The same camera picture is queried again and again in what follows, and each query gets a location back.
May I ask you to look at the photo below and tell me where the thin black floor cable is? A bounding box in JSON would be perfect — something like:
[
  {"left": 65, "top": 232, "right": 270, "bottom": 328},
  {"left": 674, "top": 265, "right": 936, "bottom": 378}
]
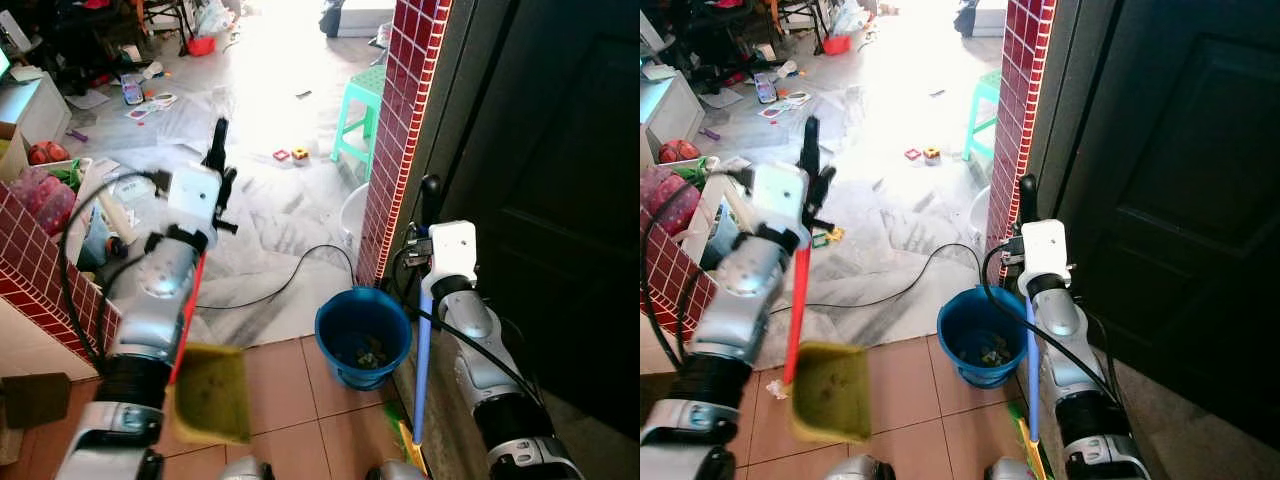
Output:
[
  {"left": 768, "top": 242, "right": 988, "bottom": 314},
  {"left": 194, "top": 244, "right": 358, "bottom": 312}
]

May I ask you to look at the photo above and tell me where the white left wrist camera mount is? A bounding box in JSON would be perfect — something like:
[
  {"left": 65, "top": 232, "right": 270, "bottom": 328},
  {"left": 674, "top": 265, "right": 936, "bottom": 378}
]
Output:
[
  {"left": 166, "top": 164, "right": 222, "bottom": 237},
  {"left": 750, "top": 161, "right": 810, "bottom": 251}
]

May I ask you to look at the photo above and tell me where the green plastic stool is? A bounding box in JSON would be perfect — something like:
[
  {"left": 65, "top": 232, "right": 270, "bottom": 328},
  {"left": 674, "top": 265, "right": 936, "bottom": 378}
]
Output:
[
  {"left": 961, "top": 69, "right": 1004, "bottom": 162},
  {"left": 331, "top": 64, "right": 390, "bottom": 167}
]

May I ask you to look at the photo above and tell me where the white basket with clutter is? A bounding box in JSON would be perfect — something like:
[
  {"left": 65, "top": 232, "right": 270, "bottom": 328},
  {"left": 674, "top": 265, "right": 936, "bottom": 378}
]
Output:
[
  {"left": 72, "top": 158, "right": 173, "bottom": 273},
  {"left": 698, "top": 155, "right": 769, "bottom": 271}
]

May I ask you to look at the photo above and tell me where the dark panelled door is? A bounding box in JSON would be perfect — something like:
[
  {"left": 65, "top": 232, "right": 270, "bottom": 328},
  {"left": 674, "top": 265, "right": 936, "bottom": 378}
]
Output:
[
  {"left": 414, "top": 0, "right": 641, "bottom": 433},
  {"left": 1028, "top": 0, "right": 1280, "bottom": 426}
]

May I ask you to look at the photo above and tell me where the blue plastic bucket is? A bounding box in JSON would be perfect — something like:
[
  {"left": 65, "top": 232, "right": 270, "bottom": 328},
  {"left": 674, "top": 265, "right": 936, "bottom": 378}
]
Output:
[
  {"left": 936, "top": 286, "right": 1032, "bottom": 390},
  {"left": 314, "top": 286, "right": 414, "bottom": 392}
]

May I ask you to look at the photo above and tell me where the white plastic basin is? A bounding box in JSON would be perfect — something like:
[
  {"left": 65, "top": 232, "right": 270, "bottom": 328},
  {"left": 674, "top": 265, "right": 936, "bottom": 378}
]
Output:
[
  {"left": 339, "top": 183, "right": 372, "bottom": 253},
  {"left": 967, "top": 184, "right": 994, "bottom": 243}
]

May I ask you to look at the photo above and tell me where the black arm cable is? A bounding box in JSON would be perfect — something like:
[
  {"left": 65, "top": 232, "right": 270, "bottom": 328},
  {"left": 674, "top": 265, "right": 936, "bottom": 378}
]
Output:
[
  {"left": 643, "top": 168, "right": 763, "bottom": 353},
  {"left": 384, "top": 243, "right": 547, "bottom": 407},
  {"left": 57, "top": 171, "right": 173, "bottom": 367},
  {"left": 979, "top": 240, "right": 1123, "bottom": 403}
]

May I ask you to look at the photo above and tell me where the black chair frame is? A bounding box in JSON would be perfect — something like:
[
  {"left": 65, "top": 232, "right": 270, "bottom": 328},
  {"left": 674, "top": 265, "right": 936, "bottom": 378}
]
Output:
[
  {"left": 52, "top": 0, "right": 193, "bottom": 73},
  {"left": 655, "top": 0, "right": 826, "bottom": 73}
]

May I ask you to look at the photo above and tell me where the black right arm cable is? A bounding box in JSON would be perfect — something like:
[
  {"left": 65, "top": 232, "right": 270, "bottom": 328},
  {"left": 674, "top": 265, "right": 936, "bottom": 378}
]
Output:
[
  {"left": 979, "top": 240, "right": 1123, "bottom": 403},
  {"left": 384, "top": 243, "right": 547, "bottom": 407}
]

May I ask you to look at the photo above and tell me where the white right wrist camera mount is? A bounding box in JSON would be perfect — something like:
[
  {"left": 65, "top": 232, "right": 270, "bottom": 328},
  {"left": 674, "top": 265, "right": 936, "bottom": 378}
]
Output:
[
  {"left": 427, "top": 221, "right": 479, "bottom": 293},
  {"left": 1017, "top": 219, "right": 1070, "bottom": 285}
]

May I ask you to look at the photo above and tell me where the white plastic bag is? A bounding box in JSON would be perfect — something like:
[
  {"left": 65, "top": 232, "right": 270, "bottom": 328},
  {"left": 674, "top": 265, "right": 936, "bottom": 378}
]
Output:
[
  {"left": 194, "top": 0, "right": 237, "bottom": 38},
  {"left": 828, "top": 0, "right": 873, "bottom": 38}
]

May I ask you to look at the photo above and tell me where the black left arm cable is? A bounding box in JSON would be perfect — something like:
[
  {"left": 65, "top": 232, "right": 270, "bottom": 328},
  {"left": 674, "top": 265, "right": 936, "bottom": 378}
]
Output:
[
  {"left": 57, "top": 171, "right": 173, "bottom": 367},
  {"left": 643, "top": 168, "right": 763, "bottom": 353}
]

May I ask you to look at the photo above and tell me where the open cardboard box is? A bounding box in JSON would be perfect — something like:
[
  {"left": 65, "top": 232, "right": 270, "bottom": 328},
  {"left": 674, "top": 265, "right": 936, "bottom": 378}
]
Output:
[{"left": 0, "top": 124, "right": 33, "bottom": 183}]

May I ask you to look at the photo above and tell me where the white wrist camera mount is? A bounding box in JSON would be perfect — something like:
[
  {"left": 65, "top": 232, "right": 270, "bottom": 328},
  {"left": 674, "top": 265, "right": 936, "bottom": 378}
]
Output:
[
  {"left": 750, "top": 161, "right": 810, "bottom": 251},
  {"left": 427, "top": 221, "right": 479, "bottom": 293},
  {"left": 166, "top": 164, "right": 222, "bottom": 237},
  {"left": 1017, "top": 219, "right": 1070, "bottom": 285}
]

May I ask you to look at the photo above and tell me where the pink mesh bag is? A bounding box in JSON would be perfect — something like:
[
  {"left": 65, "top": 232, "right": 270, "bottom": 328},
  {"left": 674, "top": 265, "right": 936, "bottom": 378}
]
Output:
[
  {"left": 640, "top": 164, "right": 702, "bottom": 238},
  {"left": 12, "top": 167, "right": 78, "bottom": 238}
]

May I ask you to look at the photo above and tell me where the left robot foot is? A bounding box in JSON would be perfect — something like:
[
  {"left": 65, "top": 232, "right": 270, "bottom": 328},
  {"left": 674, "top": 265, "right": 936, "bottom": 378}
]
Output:
[
  {"left": 218, "top": 457, "right": 277, "bottom": 480},
  {"left": 821, "top": 454, "right": 882, "bottom": 480}
]

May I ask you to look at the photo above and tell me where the broom with blue handle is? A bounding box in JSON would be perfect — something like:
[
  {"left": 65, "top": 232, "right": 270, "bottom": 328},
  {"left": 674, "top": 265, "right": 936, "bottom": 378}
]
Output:
[
  {"left": 384, "top": 288, "right": 437, "bottom": 479},
  {"left": 1004, "top": 292, "right": 1053, "bottom": 480}
]

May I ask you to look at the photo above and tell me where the yellow dustpan with red handle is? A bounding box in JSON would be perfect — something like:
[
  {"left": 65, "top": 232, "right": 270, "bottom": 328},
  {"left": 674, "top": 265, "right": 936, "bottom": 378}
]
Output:
[
  {"left": 166, "top": 250, "right": 253, "bottom": 447},
  {"left": 780, "top": 245, "right": 874, "bottom": 445}
]

